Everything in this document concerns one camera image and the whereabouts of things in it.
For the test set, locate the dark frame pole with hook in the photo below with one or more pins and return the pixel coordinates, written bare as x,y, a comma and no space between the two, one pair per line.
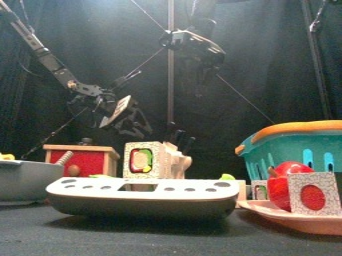
317,66

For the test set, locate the wooden toy knife holder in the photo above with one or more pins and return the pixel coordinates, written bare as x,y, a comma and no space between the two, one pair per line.
181,165

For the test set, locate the green and yellow toy fruit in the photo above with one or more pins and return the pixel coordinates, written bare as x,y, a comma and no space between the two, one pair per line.
100,175

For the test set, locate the yellow toy food piece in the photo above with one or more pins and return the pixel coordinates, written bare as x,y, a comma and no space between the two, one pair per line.
6,156

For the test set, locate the wooden toy stove red front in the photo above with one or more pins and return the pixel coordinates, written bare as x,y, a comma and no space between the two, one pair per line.
88,160

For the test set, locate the sushi roll block green filling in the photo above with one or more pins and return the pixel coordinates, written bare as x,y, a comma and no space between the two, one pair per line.
142,160

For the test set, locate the small sushi roll block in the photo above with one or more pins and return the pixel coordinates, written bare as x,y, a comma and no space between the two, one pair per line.
259,191

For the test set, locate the grey toy pot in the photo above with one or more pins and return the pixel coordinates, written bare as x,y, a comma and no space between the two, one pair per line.
27,180

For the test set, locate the red toy apple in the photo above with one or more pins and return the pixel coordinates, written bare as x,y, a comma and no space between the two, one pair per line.
282,186

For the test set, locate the pink toy plate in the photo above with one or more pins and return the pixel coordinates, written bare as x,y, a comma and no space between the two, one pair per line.
302,221

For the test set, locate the sushi roll block red filling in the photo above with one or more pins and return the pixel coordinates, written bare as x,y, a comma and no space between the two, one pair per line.
314,196

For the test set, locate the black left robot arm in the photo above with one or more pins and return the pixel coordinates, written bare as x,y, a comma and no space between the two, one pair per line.
48,60

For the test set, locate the teal basket with orange rim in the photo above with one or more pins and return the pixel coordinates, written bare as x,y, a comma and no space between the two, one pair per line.
289,146

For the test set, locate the green toy vegetable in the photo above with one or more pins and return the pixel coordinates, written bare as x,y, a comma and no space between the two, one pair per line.
227,176

